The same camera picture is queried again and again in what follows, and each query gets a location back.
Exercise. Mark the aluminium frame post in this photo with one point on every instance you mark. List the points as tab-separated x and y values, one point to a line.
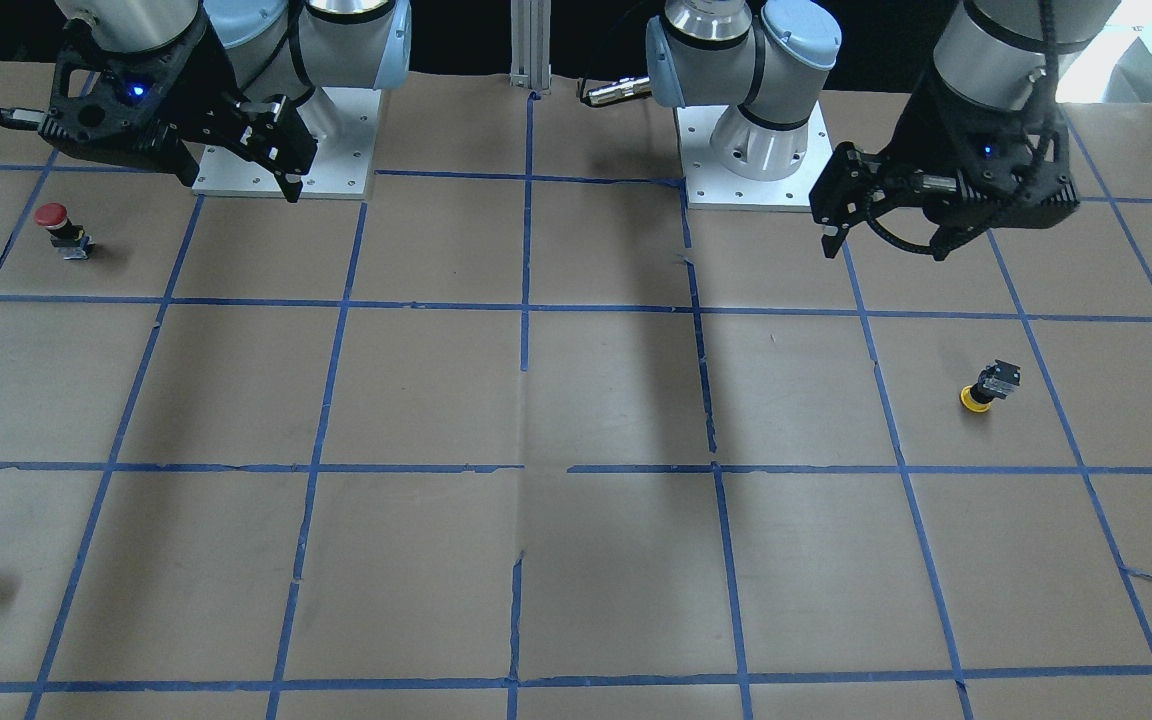
529	33

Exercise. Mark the red push button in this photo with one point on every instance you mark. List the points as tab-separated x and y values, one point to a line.
69	239

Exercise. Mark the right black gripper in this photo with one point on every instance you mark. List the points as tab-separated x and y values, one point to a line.
210	88

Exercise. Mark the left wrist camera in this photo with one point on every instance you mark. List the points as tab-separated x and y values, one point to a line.
995	185

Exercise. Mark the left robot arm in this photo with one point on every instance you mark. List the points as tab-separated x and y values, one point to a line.
772	64

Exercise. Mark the yellow push button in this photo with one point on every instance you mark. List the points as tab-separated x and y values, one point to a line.
998	380

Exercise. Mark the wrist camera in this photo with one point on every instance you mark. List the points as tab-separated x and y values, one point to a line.
995	185
117	123

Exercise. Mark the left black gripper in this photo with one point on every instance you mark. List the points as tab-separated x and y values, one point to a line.
921	142

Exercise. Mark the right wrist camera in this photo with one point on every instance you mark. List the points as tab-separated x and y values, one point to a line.
117	123

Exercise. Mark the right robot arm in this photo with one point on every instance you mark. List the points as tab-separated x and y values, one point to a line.
286	48

